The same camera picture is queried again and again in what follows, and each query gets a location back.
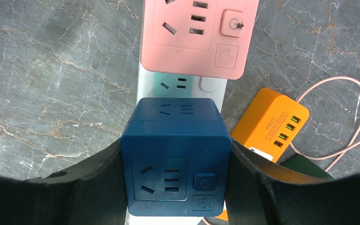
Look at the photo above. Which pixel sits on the pink cube socket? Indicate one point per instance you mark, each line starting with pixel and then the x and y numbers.
pixel 207 38

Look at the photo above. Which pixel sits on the orange power strip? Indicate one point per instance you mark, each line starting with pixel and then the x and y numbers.
pixel 270 123

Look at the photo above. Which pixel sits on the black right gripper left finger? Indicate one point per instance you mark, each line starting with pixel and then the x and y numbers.
pixel 91 192

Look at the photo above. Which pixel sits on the dark green socket cube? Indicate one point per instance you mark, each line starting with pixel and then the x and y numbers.
pixel 301 164

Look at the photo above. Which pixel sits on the blue cube socket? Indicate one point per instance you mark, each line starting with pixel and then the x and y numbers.
pixel 175 154

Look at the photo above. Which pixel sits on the white multicolour power strip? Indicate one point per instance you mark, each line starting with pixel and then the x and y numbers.
pixel 166 85

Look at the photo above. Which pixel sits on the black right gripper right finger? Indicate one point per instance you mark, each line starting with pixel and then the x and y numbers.
pixel 260 192

